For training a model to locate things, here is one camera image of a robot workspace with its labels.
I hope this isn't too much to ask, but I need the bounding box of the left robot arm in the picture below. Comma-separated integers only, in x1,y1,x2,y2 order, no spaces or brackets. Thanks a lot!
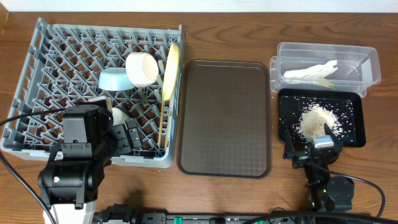
38,104,141,223

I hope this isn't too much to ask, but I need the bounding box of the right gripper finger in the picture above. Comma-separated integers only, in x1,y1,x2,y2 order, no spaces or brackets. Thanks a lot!
324,123,343,147
284,128,294,152

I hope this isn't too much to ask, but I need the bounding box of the light blue bowl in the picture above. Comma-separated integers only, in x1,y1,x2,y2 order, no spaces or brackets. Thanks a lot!
98,67,135,91

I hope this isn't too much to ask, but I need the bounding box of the yellow plate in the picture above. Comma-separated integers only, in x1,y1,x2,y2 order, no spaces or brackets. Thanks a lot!
162,43,180,101

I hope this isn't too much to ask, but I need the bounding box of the white bowl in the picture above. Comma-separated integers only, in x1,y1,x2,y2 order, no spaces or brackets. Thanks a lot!
126,52,159,88

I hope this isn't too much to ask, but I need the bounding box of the wooden chopstick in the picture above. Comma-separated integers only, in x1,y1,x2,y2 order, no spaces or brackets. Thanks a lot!
164,100,172,150
157,101,165,148

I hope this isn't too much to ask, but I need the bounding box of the clear plastic bin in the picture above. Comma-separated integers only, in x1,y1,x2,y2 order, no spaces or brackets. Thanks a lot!
269,42,381,98

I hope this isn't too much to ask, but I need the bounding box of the rice food waste pile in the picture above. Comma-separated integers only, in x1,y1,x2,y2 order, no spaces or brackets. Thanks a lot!
296,104,343,141

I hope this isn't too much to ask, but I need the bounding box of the black waste tray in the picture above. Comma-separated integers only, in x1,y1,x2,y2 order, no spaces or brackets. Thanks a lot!
278,88,366,147

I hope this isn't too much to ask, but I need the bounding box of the grey dishwasher rack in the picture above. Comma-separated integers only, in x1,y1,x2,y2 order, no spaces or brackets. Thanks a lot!
1,19,185,168

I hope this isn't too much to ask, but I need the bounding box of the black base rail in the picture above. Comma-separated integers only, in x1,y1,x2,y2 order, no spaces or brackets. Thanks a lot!
91,204,349,224

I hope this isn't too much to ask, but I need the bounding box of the yellow green wrapper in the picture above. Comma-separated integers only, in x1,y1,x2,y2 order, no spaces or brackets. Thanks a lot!
317,79,335,89

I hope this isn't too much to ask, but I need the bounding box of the dark brown serving tray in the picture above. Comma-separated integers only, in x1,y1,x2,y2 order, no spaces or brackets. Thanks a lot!
177,60,272,179

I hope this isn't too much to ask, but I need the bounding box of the white cup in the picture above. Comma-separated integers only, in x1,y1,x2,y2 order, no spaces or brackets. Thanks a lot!
112,108,131,126

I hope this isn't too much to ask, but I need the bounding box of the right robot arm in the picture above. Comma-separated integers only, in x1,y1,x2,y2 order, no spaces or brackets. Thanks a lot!
283,124,354,212

